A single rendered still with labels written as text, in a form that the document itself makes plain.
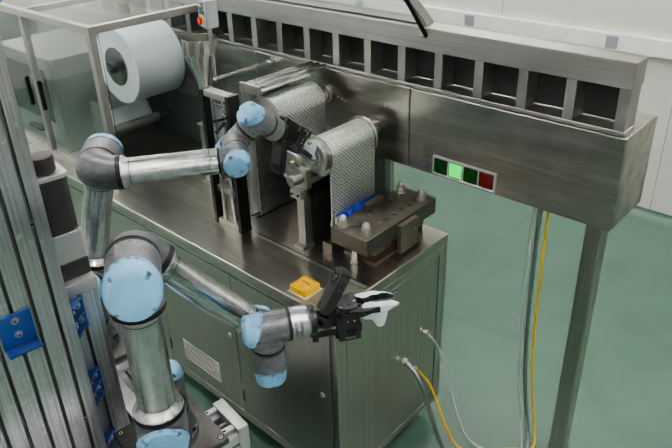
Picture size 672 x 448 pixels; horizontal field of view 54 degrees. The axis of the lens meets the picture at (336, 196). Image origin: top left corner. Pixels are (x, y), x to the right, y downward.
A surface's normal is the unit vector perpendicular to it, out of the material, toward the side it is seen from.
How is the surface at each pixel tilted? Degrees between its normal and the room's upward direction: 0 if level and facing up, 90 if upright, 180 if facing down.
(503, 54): 90
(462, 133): 90
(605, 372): 0
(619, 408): 0
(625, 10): 90
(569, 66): 90
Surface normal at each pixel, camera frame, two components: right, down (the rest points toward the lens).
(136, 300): 0.25, 0.32
